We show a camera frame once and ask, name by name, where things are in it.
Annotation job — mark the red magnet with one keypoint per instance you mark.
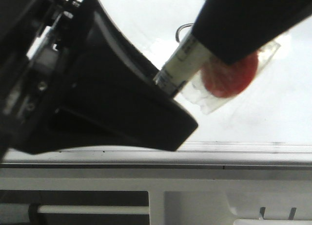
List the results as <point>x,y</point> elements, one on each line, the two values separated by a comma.
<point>217,83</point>

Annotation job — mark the white machine housing panel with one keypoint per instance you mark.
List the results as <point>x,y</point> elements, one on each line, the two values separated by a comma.
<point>174,196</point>

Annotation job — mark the aluminium whiteboard frame rail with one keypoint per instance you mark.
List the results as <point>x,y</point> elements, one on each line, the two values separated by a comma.
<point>190,155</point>

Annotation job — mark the white whiteboard marker pen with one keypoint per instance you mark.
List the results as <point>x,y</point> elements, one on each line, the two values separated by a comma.
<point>183,64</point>

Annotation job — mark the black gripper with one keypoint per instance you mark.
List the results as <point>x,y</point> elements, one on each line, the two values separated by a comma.
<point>36,74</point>

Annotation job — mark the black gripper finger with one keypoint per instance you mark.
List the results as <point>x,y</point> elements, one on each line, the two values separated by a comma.
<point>232,29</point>
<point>102,93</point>

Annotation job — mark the white horizontal rod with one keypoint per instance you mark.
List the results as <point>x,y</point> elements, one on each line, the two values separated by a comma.
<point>102,210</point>

